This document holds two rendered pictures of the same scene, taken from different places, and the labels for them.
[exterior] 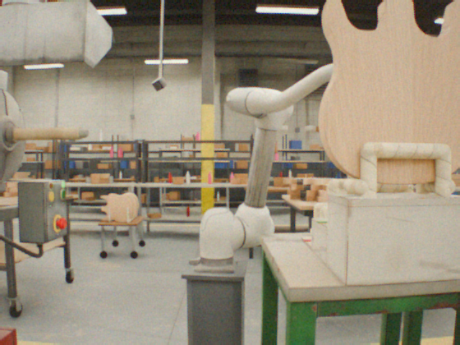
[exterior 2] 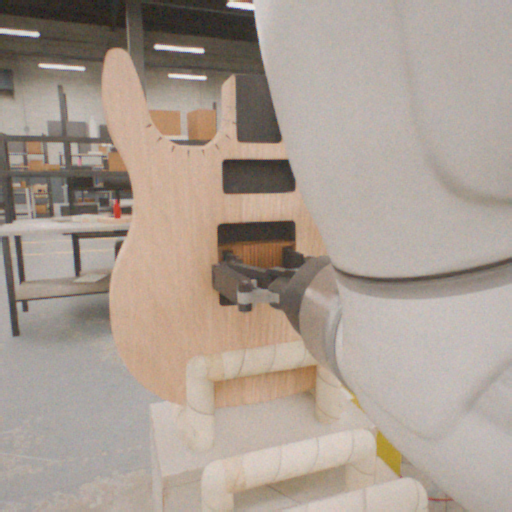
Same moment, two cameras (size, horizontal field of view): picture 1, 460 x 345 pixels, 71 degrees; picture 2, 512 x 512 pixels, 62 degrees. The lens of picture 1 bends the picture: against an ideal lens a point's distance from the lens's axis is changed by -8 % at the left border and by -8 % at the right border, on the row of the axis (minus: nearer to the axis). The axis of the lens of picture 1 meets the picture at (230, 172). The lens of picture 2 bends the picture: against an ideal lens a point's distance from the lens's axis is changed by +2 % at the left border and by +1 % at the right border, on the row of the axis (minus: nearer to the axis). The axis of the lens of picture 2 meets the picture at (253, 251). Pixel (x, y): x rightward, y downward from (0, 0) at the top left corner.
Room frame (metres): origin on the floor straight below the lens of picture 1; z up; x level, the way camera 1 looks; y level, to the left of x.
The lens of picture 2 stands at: (1.21, -0.54, 1.43)
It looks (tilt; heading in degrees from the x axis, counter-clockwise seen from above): 12 degrees down; 161
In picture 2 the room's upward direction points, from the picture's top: straight up
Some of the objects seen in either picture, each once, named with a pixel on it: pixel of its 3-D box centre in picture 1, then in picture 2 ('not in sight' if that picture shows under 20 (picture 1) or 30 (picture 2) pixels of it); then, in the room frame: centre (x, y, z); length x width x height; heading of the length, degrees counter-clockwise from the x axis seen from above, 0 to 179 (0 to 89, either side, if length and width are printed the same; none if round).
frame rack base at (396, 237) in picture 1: (395, 234); (258, 471); (0.73, -0.36, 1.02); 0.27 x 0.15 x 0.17; 91
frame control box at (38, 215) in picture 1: (21, 218); not in sight; (1.10, 0.70, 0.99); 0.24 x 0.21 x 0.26; 91
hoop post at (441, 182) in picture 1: (443, 173); not in sight; (0.68, -0.45, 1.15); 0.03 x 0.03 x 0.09
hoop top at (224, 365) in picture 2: not in sight; (268, 358); (0.76, -0.36, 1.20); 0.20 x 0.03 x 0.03; 90
